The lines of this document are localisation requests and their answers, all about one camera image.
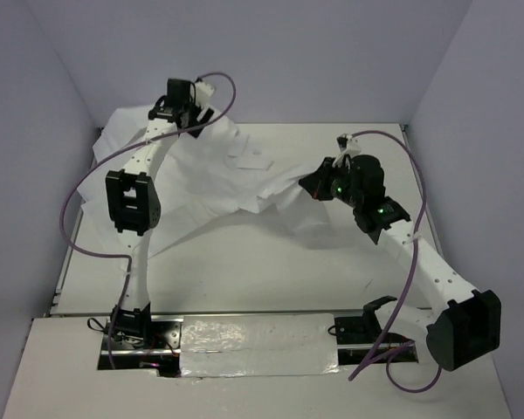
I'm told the white long sleeve shirt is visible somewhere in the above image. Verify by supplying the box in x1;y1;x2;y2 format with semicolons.
78;105;331;258

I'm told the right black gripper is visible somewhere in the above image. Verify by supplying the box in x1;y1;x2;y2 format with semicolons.
299;156;362;208

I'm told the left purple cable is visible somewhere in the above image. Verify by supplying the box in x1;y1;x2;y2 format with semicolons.
59;72;239;370

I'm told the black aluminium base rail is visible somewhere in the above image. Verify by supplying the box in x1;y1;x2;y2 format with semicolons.
98;312;420;379

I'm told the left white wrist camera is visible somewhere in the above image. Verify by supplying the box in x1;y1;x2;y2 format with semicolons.
193;79;215;107

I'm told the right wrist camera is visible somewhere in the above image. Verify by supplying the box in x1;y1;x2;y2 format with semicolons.
333;134;362;168

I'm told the silver foil tape sheet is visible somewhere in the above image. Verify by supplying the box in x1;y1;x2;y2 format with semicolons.
179;313;339;378

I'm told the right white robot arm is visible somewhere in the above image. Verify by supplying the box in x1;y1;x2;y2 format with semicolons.
299;154;502;372

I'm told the white foam front board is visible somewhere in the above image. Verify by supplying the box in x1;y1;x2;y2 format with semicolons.
4;318;510;418

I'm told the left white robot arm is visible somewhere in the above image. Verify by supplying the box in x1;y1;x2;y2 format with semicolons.
106;78;215;348

